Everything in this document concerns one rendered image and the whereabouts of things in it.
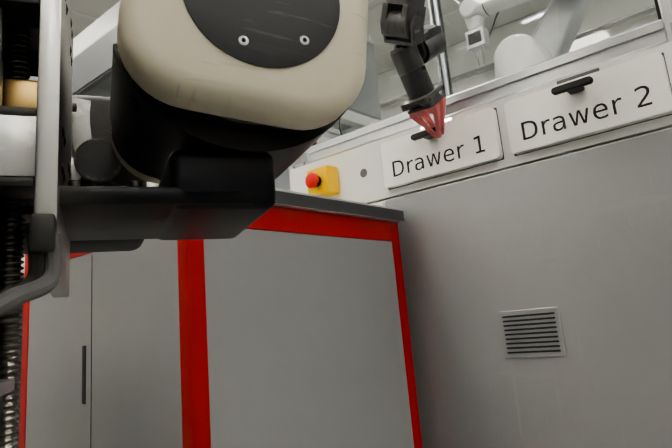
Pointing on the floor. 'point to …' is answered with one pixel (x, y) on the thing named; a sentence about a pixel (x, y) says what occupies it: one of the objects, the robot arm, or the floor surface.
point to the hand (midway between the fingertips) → (438, 132)
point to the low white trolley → (230, 339)
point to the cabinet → (545, 301)
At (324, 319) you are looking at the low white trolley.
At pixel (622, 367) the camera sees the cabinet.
